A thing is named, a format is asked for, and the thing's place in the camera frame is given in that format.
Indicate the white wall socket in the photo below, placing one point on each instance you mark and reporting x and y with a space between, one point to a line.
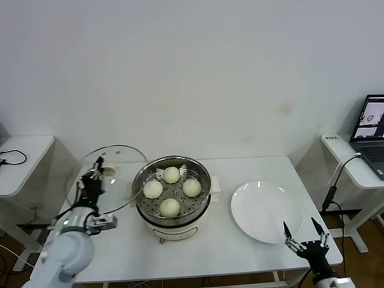
35 206

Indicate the white round plate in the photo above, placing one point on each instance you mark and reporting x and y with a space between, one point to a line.
264 204

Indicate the white main table frame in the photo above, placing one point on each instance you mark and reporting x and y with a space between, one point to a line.
279 284

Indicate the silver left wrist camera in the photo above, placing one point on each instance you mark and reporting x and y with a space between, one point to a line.
105 223

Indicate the small printed table label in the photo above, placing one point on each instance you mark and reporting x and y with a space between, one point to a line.
331 138

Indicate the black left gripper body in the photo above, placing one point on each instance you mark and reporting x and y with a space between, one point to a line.
91 192

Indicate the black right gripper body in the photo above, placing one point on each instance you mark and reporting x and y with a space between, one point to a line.
316 255

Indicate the round glass pot lid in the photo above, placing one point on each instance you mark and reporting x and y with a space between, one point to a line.
120 156

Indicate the white side table with label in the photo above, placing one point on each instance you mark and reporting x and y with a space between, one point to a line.
336 147

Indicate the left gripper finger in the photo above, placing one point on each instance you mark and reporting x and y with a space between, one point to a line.
100 166
90 174

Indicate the white steamed baozi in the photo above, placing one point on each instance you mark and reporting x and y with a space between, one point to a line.
171 175
153 189
169 207
192 187

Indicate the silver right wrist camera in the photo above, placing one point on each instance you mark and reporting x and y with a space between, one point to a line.
342 283

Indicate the cream electric cooker base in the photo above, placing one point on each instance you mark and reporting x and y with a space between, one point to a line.
174 229

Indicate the perforated steel steamer basket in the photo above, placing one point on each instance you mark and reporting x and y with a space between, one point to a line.
144 210

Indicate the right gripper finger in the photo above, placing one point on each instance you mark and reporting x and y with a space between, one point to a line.
292 243
324 240

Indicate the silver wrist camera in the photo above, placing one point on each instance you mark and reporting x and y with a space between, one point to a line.
105 223
342 283

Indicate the grey open laptop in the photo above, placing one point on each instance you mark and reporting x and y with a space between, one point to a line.
369 150

